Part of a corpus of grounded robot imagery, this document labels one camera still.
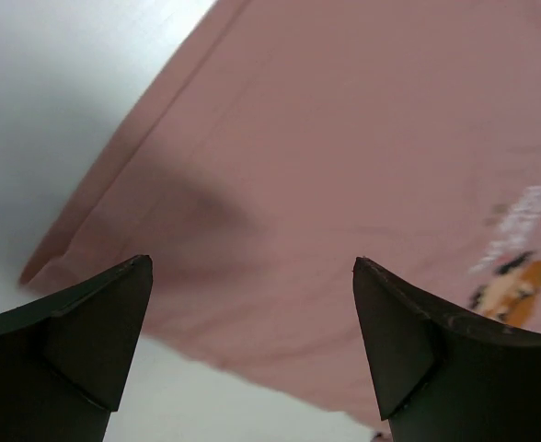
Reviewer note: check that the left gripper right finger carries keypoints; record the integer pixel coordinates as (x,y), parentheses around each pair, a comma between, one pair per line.
(442,373)

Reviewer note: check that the pink t shirt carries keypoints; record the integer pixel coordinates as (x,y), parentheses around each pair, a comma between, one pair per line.
(286,139)

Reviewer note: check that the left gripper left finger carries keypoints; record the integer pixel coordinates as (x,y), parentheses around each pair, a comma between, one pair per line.
(65,358)

